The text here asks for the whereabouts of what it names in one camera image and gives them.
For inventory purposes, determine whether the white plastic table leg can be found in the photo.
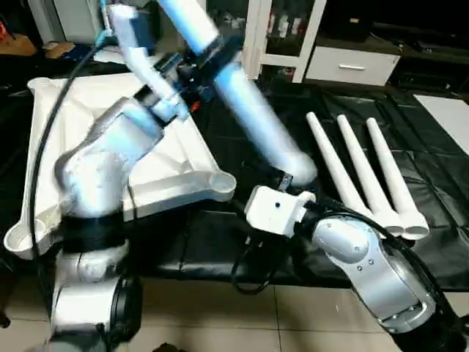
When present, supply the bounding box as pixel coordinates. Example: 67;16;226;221
306;112;391;232
157;0;318;186
337;115;413;237
366;117;430;241

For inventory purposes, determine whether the white plastic table top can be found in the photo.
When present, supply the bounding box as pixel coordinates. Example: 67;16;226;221
4;73;237;259

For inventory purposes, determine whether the white glass door cabinet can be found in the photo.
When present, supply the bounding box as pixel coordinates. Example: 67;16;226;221
205;0;323;83

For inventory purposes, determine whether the black work mat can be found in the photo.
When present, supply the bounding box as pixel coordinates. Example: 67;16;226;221
0;62;469;288

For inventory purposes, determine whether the brown cardboard box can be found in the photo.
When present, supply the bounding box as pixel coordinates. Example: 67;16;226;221
40;40;78;61

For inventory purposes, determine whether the white drawer unit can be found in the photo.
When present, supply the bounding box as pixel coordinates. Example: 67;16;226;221
304;45;402;87

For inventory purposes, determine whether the white flat board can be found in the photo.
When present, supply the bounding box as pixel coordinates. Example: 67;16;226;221
414;94;469;156

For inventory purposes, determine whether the dark low media cabinet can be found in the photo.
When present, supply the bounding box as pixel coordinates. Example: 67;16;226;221
399;21;469;92

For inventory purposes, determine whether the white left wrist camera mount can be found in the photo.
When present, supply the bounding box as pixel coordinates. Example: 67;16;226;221
101;4;188;122

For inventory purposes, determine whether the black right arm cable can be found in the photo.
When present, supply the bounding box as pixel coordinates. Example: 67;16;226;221
231;220;294;296

